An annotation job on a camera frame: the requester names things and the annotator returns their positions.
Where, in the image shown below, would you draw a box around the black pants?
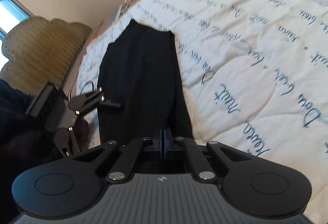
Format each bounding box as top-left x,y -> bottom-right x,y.
97,20 -> 193,145

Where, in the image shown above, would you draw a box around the left forearm dark sleeve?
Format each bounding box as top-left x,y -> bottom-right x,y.
1,79 -> 63,223

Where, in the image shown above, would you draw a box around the woven tan headboard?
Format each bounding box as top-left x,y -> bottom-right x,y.
1,16 -> 92,95

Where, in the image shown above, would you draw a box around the white script-print bed quilt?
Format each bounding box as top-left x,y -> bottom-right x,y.
76,0 -> 327,223

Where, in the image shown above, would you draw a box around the window with grey frame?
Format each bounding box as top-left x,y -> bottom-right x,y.
0,0 -> 33,71

